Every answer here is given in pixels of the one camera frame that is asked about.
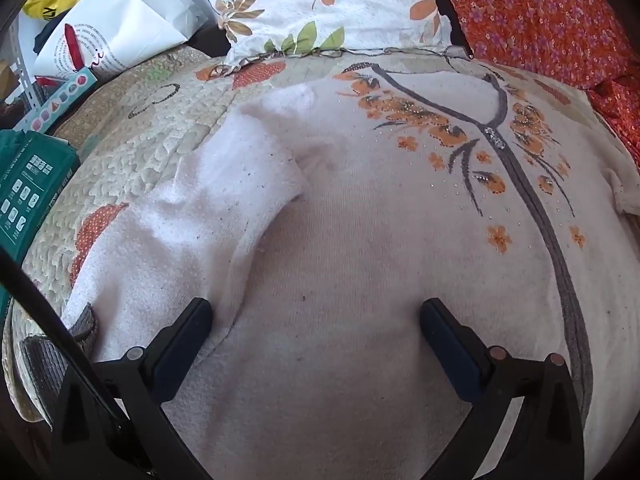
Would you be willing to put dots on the white sweater with orange flowers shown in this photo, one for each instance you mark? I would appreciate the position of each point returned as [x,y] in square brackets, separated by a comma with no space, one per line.
[350,260]

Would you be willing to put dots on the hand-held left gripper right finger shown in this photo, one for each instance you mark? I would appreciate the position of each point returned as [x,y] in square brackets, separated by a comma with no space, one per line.
[450,355]

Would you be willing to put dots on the white plastic bag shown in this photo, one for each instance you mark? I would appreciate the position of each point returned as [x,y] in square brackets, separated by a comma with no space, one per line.
[125,25]

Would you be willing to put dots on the orange floral cloth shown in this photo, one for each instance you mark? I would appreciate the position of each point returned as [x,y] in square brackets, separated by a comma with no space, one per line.
[540,15]

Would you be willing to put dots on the quilted bedspread with heart print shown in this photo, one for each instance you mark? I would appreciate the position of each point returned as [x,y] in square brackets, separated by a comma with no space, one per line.
[150,125]

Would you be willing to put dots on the green box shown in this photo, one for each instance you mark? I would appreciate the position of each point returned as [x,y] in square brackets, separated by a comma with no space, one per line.
[30,185]

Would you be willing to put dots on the light blue patterned box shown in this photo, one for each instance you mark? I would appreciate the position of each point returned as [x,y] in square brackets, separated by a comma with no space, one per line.
[65,95]

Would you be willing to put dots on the white perforated metal rack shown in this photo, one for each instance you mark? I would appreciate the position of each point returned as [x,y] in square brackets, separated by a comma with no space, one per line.
[22,67]

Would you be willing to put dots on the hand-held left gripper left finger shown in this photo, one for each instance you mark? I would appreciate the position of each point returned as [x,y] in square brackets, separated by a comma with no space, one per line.
[172,362]

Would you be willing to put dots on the white floral pillow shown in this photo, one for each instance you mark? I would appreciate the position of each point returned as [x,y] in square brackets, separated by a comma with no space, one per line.
[325,10]

